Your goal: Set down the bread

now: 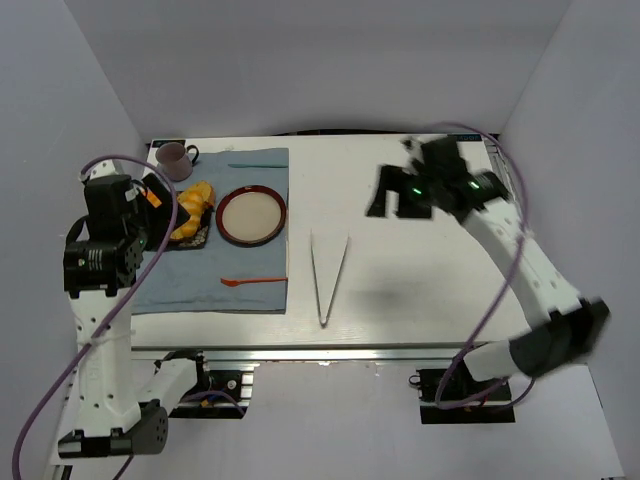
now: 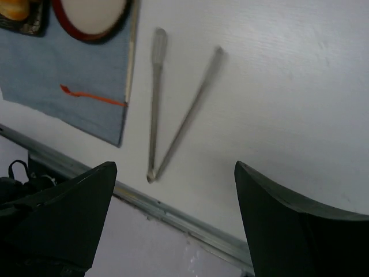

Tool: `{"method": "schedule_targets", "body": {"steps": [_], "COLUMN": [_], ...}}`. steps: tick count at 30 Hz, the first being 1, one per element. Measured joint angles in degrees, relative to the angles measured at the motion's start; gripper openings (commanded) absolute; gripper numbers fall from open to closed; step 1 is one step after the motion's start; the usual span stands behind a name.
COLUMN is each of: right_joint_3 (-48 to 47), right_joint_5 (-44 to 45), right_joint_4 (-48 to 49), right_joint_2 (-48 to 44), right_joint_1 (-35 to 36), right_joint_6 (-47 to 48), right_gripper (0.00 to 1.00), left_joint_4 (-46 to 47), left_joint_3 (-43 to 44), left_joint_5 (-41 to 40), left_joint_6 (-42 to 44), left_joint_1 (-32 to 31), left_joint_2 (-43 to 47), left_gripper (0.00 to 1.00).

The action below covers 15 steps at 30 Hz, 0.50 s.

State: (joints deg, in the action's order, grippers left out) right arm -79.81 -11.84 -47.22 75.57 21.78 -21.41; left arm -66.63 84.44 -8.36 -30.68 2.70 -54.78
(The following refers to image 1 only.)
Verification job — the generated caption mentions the metal tongs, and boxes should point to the metal tongs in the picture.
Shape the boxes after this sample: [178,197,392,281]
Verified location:
[310,230,351,329]

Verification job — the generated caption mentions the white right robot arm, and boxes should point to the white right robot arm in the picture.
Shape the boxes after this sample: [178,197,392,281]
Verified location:
[366,136,610,382]

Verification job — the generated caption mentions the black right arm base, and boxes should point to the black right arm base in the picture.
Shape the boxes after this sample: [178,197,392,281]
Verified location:
[408,369,515,425]

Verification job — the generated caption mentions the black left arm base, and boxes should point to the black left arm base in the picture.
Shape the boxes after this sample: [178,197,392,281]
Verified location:
[154,349,248,420]

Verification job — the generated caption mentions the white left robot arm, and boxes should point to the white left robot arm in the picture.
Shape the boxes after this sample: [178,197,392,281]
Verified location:
[57,172,203,459]

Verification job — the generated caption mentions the orange striped bread roll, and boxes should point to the orange striped bread roll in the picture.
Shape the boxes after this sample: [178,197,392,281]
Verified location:
[170,186,209,241]

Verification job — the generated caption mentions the purple mug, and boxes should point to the purple mug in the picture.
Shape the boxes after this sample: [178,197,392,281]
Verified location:
[155,142,200,182]

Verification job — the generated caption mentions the black patterned square tray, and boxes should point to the black patterned square tray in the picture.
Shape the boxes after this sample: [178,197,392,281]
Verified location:
[166,225,210,251]

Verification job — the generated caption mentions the red rimmed round plate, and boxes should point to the red rimmed round plate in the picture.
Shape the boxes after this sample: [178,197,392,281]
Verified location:
[215,185,288,248]

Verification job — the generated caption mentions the blue cloth placemat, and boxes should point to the blue cloth placemat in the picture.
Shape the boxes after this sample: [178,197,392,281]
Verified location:
[133,148,289,314]

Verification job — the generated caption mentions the aluminium table frame rail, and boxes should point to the aluminium table frame rail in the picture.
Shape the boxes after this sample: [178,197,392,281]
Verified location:
[130,342,481,364]

